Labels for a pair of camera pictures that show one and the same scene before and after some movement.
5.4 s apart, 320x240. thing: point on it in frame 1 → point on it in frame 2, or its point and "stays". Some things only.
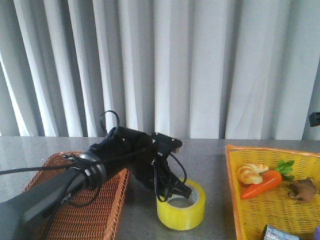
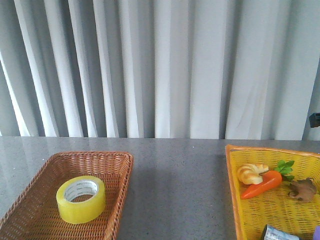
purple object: x=317 y=233 stays
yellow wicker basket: x=274 y=206 stays
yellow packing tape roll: x=187 y=218 → x=80 y=212
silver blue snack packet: x=272 y=233 stays
